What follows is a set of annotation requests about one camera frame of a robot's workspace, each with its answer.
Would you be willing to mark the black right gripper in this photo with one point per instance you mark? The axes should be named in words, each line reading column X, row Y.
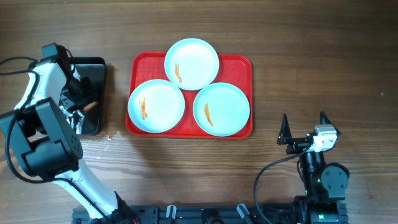
column 301, row 145

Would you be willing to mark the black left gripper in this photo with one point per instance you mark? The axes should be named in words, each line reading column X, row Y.
column 74, row 101

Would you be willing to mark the orange green sponge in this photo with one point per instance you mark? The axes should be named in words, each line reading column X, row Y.
column 90, row 106

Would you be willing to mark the white plate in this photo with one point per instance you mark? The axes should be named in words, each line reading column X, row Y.
column 191, row 64
column 221, row 109
column 156, row 106

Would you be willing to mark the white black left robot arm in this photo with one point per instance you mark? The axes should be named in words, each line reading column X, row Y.
column 41, row 146

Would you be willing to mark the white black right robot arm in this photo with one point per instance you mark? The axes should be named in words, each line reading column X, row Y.
column 325, row 184

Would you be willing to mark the black water tray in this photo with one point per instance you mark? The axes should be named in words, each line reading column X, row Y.
column 88, row 123

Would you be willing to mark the red plastic tray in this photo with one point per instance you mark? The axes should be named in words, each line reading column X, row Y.
column 234, row 69

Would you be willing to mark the white top plate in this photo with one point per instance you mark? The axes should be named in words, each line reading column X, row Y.
column 191, row 64

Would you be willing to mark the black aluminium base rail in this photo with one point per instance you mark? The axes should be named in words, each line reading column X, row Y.
column 277, row 213

